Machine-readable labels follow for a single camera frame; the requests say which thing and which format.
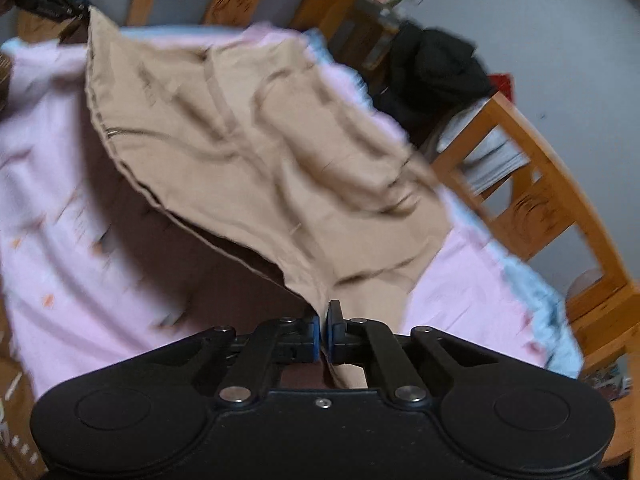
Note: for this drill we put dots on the red object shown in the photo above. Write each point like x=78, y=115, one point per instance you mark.
x=501, y=86

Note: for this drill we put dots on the grey white cloth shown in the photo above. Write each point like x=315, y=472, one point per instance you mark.
x=480, y=150

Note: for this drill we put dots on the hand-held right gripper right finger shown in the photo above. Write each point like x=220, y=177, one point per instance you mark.
x=334, y=332

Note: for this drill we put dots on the pink bed sheet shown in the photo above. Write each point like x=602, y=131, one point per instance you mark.
x=50, y=185

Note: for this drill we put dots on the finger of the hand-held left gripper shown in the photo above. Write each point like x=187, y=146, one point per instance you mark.
x=80, y=7

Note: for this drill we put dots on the black jacket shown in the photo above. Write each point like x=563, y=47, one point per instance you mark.
x=435, y=70

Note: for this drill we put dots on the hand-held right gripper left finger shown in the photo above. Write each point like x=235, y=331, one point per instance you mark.
x=314, y=337

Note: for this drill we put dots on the wooden chair right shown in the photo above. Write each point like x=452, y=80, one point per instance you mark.
x=560, y=195

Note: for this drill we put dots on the tan hooded jacket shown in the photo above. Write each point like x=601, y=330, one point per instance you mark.
x=275, y=160

